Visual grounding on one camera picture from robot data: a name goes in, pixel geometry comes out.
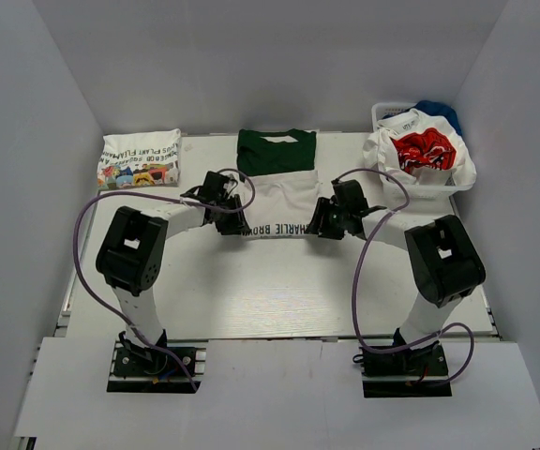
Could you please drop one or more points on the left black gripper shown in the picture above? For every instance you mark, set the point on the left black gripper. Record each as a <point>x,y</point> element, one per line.
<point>238,224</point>

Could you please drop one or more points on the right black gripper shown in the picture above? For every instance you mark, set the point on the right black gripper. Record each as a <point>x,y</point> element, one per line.
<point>319,223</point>

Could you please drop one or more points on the white green raglan t-shirt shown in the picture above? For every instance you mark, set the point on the white green raglan t-shirt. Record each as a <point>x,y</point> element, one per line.
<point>283,184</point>

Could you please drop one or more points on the white red print t-shirt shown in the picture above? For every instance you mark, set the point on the white red print t-shirt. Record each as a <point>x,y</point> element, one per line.
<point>419,149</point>

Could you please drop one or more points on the blue t-shirt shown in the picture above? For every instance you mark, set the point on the blue t-shirt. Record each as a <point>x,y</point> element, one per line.
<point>434,108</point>

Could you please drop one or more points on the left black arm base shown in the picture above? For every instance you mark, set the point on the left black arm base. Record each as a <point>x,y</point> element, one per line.
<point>139,370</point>

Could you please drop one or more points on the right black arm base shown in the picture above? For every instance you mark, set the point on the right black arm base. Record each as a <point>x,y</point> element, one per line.
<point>411,374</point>

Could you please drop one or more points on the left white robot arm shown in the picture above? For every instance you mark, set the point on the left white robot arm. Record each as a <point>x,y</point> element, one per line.
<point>131,253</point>

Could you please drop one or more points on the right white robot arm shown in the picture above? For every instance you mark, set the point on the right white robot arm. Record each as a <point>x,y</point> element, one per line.
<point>444,262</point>

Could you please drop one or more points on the folded white cartoon t-shirt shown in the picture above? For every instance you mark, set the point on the folded white cartoon t-shirt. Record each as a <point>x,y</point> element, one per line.
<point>140,160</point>

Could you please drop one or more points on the white plastic basket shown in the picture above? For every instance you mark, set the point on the white plastic basket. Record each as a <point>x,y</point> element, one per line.
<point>384,110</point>

